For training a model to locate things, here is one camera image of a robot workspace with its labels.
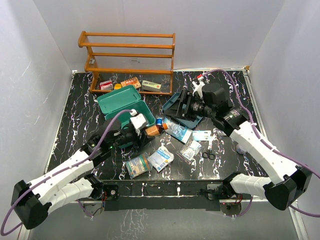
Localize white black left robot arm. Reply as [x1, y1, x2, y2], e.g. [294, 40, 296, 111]
[10, 121, 155, 230]

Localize blue white mask packet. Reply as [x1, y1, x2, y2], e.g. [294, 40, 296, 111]
[163, 117, 192, 144]

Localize small blue-capped bottle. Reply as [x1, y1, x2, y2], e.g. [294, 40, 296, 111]
[155, 117, 163, 126]

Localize orange wooden shelf rack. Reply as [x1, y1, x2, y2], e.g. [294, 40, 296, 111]
[77, 31, 176, 96]

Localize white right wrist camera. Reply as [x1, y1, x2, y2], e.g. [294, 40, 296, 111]
[192, 74, 205, 99]

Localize orange pill box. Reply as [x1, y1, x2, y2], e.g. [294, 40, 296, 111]
[120, 77, 141, 89]

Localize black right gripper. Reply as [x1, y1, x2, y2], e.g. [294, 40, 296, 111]
[164, 90, 215, 122]

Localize small white blue card packet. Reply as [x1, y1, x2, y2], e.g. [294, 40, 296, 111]
[192, 130, 212, 142]

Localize blue divided tray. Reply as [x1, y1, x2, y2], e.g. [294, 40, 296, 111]
[162, 93, 204, 130]

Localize black handled scissors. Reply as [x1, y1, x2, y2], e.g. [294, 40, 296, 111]
[201, 148, 216, 160]

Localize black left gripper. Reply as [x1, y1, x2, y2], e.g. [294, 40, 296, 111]
[109, 126, 155, 149]

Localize round clear container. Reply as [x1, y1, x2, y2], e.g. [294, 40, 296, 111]
[235, 144, 247, 155]

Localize red white medicine box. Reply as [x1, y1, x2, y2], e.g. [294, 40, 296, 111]
[99, 80, 114, 91]

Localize clear bag of swabs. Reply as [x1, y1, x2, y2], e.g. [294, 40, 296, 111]
[177, 139, 202, 165]

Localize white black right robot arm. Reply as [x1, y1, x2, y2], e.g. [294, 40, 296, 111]
[164, 83, 312, 211]

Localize green orange gauze packet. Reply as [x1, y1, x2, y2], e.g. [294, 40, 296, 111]
[125, 152, 152, 179]

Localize green plastic medicine box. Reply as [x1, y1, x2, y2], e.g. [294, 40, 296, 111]
[97, 85, 156, 126]

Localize brown orange-label bottle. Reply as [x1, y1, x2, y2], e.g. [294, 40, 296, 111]
[145, 123, 168, 137]

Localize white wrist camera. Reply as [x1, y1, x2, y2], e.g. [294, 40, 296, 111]
[130, 109, 149, 130]
[192, 74, 205, 99]

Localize small yellow box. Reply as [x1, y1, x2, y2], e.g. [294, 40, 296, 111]
[114, 83, 122, 90]

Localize white blue cotton packet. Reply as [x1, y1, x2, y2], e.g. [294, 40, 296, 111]
[147, 146, 174, 173]

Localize white green medicine box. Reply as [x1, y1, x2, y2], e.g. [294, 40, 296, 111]
[141, 80, 162, 93]

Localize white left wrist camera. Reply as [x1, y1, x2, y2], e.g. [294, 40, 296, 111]
[130, 109, 149, 130]

